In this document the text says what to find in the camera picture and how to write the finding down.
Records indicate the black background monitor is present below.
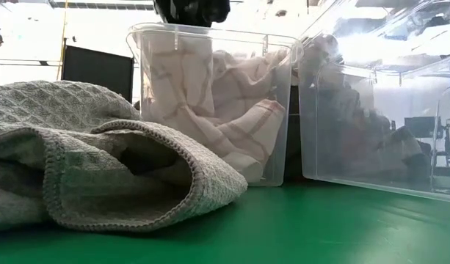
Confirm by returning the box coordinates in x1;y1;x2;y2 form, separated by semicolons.
404;116;437;139

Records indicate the clear plastic bin with label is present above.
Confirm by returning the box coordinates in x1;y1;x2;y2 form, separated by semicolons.
297;0;450;205

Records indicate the yellow cable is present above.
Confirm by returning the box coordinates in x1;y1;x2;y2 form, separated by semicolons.
57;0;69;81

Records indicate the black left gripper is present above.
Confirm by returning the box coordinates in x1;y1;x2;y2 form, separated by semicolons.
153;0;231;28

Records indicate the green table mat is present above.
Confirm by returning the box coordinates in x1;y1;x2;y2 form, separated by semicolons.
0;179;450;264

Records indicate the light gray waffle towel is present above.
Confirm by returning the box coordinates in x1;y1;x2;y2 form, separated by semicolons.
0;79;249;234

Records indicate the white checked kitchen towel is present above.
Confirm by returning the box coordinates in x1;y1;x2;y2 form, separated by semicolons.
142;32;290;184

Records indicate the black standing panel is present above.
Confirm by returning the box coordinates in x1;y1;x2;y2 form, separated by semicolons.
61;38;134;104

